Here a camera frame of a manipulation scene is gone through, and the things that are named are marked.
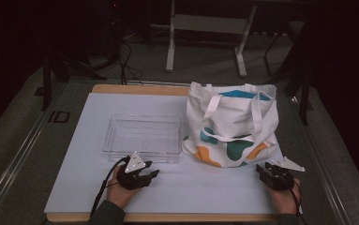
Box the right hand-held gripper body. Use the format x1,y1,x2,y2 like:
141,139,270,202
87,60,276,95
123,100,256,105
256,156,306,192

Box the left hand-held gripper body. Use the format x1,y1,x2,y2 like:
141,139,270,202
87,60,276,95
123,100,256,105
115,151,153,191

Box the clear plastic container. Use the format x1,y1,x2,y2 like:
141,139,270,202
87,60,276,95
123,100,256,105
101,112,182,164

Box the white patterned tote bag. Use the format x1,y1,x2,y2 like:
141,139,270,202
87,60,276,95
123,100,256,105
181,82,280,169

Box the person's right hand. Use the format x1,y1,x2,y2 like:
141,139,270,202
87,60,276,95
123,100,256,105
265,177,303,216

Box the person's left hand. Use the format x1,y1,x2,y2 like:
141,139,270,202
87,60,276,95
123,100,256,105
106,168,142,210

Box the white table mat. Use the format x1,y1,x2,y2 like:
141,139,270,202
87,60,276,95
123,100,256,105
44,92,303,216

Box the black stand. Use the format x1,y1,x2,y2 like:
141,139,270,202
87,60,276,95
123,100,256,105
251,18,314,126
40,46,108,113

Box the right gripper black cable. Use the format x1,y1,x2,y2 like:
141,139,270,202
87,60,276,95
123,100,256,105
288,178,304,225

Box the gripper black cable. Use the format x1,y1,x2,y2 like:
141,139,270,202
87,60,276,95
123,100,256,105
288,178,304,225
89,155,132,218

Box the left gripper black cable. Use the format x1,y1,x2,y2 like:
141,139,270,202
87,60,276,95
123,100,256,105
89,155,132,218

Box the metal floor rail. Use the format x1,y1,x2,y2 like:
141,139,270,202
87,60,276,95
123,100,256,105
288,96,353,225
0,82,69,225

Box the black floor cables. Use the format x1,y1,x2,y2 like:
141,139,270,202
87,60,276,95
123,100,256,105
114,39,144,86

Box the white metal stand frame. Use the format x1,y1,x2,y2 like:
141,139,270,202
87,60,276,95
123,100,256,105
165,0,258,78

